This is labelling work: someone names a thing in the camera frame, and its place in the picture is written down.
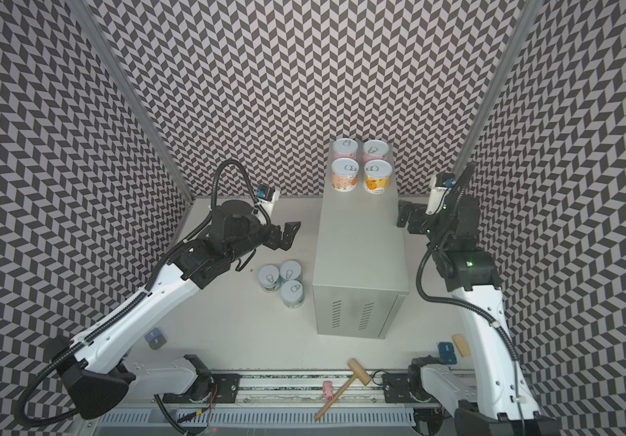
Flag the can teal label right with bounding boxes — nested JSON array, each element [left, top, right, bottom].
[[280, 280, 305, 309]]

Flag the can teal label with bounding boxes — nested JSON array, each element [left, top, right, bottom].
[[280, 280, 305, 309], [280, 260, 303, 283]]

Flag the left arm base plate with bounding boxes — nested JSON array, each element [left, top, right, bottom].
[[161, 374, 241, 405]]

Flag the grey metal cabinet box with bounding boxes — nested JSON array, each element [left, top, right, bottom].
[[312, 157, 410, 339]]

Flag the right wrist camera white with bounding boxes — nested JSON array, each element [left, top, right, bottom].
[[426, 173, 456, 215]]

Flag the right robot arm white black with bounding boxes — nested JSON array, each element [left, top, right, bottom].
[[397, 162, 561, 435]]

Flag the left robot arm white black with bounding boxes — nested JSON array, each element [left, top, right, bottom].
[[12, 159, 300, 428]]

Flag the orange label can front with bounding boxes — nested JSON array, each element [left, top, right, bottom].
[[364, 160, 393, 194]]

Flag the pink label can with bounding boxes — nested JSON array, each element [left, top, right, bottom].
[[362, 140, 390, 163], [331, 138, 358, 160]]

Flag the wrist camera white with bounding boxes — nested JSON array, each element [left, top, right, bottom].
[[426, 173, 456, 215], [254, 183, 280, 225]]

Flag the small blue box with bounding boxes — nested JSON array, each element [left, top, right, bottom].
[[438, 342, 458, 365]]

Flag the can teal label back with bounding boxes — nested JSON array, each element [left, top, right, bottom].
[[280, 260, 303, 283]]

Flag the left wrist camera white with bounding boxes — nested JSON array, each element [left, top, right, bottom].
[[254, 183, 280, 225]]

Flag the small pink toy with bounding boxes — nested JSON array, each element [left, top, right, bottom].
[[322, 381, 334, 401]]

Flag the aluminium rail frame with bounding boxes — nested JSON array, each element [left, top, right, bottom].
[[69, 369, 549, 436]]

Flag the small wooden block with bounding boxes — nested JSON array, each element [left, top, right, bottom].
[[451, 334, 472, 358]]

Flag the small blue grey block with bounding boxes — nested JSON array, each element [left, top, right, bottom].
[[144, 327, 167, 351]]

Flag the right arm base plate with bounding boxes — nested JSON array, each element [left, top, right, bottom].
[[380, 372, 448, 408]]

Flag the white vent grille strip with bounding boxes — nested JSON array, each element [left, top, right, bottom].
[[99, 408, 416, 429]]

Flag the wooden mallet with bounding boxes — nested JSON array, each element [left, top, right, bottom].
[[314, 359, 372, 423]]

